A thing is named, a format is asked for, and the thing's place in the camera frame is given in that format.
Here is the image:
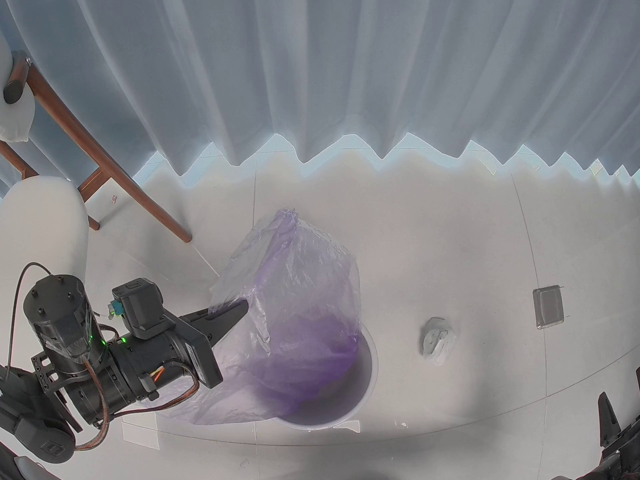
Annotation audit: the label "white printed wrapper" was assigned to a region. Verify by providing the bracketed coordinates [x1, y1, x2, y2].
[421, 316, 457, 368]

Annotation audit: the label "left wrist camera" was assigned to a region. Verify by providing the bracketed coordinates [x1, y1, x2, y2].
[110, 278, 170, 340]

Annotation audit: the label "black cable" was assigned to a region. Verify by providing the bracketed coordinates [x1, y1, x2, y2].
[6, 262, 55, 369]

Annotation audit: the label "white trash bin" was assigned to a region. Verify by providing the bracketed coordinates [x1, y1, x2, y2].
[276, 322, 379, 430]

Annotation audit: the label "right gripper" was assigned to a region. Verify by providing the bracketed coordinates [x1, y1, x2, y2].
[598, 366, 640, 474]

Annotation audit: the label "purple plastic bag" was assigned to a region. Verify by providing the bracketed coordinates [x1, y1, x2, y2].
[157, 209, 362, 426]

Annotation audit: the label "wooden chair white cushions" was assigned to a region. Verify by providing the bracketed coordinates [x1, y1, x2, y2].
[0, 33, 193, 329]

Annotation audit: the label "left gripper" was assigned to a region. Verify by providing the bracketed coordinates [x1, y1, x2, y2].
[107, 301, 250, 404]

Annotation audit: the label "white curtain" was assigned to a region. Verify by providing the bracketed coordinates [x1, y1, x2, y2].
[0, 0, 640, 189]

